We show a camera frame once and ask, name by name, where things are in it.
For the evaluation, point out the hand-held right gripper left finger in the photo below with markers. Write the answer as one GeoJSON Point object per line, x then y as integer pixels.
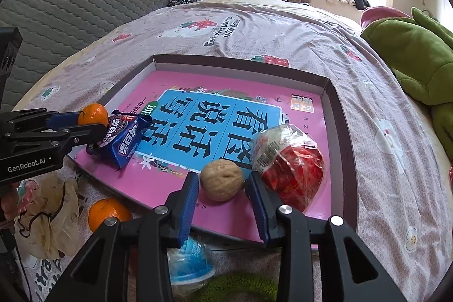
{"type": "Point", "coordinates": [187, 210]}

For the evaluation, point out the walnut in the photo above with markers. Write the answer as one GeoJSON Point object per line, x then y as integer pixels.
{"type": "Point", "coordinates": [221, 181]}

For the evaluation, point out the beige hair scrunchie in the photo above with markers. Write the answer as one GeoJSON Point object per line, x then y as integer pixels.
{"type": "Point", "coordinates": [53, 227]}

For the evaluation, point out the large orange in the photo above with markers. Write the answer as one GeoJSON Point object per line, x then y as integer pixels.
{"type": "Point", "coordinates": [104, 211]}

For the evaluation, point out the pink pillow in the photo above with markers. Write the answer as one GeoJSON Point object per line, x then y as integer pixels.
{"type": "Point", "coordinates": [380, 15]}

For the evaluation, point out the pink and blue book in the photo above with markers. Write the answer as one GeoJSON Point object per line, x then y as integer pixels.
{"type": "Point", "coordinates": [219, 121]}

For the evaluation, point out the green blanket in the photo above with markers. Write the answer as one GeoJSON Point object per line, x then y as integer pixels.
{"type": "Point", "coordinates": [417, 54]}

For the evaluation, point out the person's left hand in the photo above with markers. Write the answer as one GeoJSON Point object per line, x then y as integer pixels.
{"type": "Point", "coordinates": [7, 206]}

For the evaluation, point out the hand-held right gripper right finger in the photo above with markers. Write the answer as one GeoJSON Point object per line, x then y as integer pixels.
{"type": "Point", "coordinates": [260, 213]}

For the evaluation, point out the grey cardboard box tray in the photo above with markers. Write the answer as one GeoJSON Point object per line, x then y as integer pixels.
{"type": "Point", "coordinates": [341, 146]}

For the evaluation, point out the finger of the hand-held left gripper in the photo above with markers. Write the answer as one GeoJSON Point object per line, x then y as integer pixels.
{"type": "Point", "coordinates": [85, 134]}
{"type": "Point", "coordinates": [63, 119]}

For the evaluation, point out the red egg toy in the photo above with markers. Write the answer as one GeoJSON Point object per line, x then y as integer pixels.
{"type": "Point", "coordinates": [293, 167]}

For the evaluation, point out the small orange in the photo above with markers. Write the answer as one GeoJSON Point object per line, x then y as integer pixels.
{"type": "Point", "coordinates": [93, 112]}

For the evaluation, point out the blue snack packet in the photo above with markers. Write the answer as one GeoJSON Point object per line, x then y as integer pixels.
{"type": "Point", "coordinates": [124, 144]}

